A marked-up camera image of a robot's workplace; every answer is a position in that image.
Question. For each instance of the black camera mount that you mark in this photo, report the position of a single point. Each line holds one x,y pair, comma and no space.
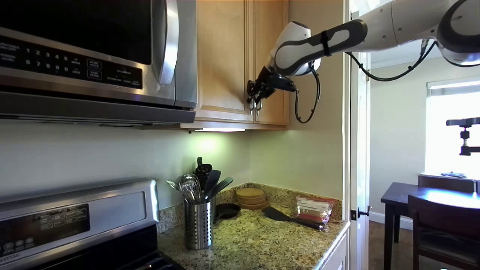
466,125

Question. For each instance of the dark wooden dining table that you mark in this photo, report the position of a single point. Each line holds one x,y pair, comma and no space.
397,206

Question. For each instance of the small black bowl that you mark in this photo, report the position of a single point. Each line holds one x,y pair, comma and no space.
227,211

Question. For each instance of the near steel utensil holder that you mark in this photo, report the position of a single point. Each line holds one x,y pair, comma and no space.
199,208

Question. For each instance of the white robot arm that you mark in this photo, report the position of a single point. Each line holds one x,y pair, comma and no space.
455,25

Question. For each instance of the white door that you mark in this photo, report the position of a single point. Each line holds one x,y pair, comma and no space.
359,166

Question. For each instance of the under-cabinet light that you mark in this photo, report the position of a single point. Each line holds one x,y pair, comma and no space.
208,127

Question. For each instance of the stainless steel microwave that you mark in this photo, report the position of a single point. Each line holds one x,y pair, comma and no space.
109,62

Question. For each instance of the dark wooden chair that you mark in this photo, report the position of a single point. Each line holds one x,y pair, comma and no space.
445,233

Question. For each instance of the stainless steel gas stove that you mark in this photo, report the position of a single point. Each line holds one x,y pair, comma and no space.
95,227

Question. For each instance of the plastic food bag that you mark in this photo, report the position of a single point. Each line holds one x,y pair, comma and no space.
314,211

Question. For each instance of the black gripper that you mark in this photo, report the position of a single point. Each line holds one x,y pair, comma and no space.
265,86

